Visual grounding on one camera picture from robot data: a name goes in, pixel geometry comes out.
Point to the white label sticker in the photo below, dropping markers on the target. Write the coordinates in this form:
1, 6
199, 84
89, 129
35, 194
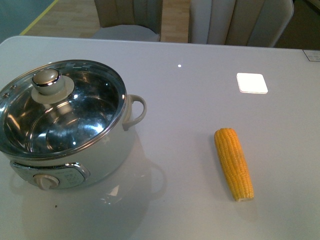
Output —
312, 55

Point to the beige chair right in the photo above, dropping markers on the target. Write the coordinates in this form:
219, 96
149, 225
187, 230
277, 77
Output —
254, 23

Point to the glass pot lid with knob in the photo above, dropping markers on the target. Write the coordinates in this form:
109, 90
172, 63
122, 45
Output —
59, 109

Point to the yellow corn cob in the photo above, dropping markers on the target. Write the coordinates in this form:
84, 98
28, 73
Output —
233, 164

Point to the beige chair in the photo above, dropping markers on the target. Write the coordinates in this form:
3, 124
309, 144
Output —
129, 20
254, 23

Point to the white electric cooking pot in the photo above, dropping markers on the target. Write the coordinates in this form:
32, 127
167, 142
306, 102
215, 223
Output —
88, 165

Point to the beige chair left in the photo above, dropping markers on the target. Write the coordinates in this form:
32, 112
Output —
129, 20

